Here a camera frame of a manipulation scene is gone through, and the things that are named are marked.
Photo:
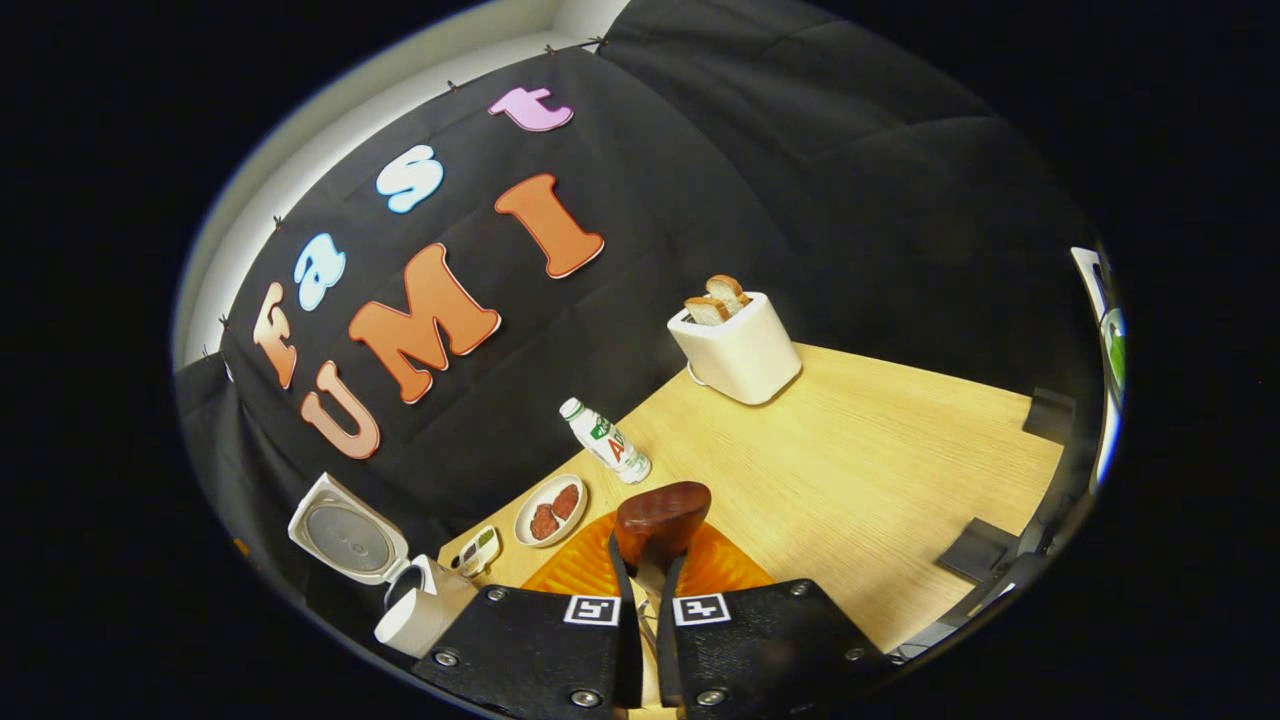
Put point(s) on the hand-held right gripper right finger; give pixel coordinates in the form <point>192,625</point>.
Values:
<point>770,650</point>

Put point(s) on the black backdrop cloth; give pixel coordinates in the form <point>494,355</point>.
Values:
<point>800,180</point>

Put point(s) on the white toaster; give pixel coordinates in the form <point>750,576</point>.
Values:
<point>740,355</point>

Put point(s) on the white divided condiment tray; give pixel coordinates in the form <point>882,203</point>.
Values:
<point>478,550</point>

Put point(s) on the brown wooden spoon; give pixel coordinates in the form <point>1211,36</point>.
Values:
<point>660,520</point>

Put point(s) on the black tape patch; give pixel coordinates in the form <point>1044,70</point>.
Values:
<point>975,550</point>

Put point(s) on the white round plate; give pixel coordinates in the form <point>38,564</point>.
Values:
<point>525,525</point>

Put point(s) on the white drink bottle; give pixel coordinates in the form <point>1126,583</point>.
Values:
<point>610,442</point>

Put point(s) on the white rice cooker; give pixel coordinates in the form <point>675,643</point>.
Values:
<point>345,535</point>

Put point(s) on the red meat piece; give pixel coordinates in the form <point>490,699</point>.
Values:
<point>543,522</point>
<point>566,501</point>

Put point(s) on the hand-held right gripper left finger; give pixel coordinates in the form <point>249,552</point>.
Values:
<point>530,655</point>

